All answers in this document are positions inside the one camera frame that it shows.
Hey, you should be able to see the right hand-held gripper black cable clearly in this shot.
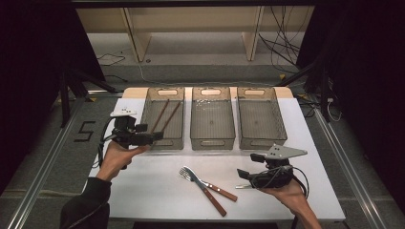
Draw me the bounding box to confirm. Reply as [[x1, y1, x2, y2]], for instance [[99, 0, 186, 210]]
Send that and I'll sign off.
[[289, 165, 310, 199]]

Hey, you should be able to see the light wooden shelf unit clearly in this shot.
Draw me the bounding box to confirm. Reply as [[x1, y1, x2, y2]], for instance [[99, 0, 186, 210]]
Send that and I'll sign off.
[[75, 6, 315, 63]]

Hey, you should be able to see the knife with wooden handle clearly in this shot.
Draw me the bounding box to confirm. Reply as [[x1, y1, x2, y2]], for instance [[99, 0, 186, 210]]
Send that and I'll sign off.
[[182, 165, 228, 218]]

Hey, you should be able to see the black metal stand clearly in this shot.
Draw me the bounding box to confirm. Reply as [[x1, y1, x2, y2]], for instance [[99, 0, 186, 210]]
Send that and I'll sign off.
[[58, 68, 119, 129], [275, 53, 332, 124]]

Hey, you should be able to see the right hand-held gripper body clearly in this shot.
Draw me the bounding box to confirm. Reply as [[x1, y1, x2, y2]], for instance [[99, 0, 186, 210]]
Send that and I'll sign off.
[[248, 143, 309, 190]]

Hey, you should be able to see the hand-held gripper black cable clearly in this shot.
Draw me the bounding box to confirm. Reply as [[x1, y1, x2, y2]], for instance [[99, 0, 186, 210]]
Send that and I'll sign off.
[[289, 165, 310, 199], [96, 116, 117, 169]]

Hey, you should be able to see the person's right hand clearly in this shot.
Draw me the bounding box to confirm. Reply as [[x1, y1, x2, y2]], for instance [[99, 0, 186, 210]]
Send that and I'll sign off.
[[258, 180, 308, 214]]

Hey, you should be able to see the bundle of black hanging cables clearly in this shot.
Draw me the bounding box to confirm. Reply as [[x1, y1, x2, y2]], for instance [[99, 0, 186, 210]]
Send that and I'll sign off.
[[257, 6, 303, 74]]

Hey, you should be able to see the black floor cable loop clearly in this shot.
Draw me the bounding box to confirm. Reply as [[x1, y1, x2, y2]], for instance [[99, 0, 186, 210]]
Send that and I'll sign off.
[[96, 52, 128, 83]]

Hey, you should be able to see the fork with wooden handle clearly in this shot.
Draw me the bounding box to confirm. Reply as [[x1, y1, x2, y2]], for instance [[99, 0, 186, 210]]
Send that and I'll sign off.
[[179, 167, 239, 203]]

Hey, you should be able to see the aluminium floor rail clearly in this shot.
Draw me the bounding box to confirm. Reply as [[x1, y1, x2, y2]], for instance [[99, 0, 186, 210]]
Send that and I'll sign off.
[[6, 94, 84, 229], [313, 108, 389, 229]]

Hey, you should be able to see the left hand-held gripper black cable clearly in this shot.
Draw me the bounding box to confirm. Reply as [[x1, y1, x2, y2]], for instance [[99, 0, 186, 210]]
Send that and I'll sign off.
[[96, 116, 117, 169]]

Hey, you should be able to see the white floor cable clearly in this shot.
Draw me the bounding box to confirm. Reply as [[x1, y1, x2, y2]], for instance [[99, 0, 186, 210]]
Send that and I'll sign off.
[[326, 96, 343, 123]]

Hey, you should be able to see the white table cover sheet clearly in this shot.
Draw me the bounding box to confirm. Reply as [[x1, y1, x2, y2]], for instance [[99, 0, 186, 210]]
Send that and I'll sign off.
[[85, 96, 347, 222]]

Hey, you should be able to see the smoky transparent plastic bin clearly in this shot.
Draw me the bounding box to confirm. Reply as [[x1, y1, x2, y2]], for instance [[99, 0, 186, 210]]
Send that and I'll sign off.
[[189, 87, 237, 152], [137, 87, 186, 152], [236, 87, 288, 152]]

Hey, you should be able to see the person's left hand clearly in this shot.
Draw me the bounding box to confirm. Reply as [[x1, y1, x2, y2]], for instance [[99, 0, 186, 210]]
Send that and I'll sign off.
[[96, 140, 151, 183]]

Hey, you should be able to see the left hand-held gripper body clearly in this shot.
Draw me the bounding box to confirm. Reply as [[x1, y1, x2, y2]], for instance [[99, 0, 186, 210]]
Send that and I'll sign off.
[[110, 107, 156, 150]]

